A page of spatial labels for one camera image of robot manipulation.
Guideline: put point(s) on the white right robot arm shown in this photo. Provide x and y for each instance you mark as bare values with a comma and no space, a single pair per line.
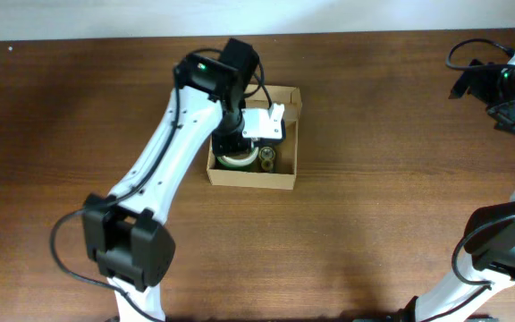
483,261

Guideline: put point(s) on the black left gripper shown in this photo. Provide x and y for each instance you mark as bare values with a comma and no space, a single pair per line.
232,146

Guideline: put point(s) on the green tape roll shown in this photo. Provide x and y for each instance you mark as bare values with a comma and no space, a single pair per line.
228,164

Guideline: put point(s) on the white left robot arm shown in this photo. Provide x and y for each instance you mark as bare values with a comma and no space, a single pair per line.
125,232

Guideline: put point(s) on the cream masking tape roll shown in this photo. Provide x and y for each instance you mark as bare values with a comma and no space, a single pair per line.
253,154

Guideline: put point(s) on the open cardboard box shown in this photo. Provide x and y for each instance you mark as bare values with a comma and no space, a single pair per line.
281,172

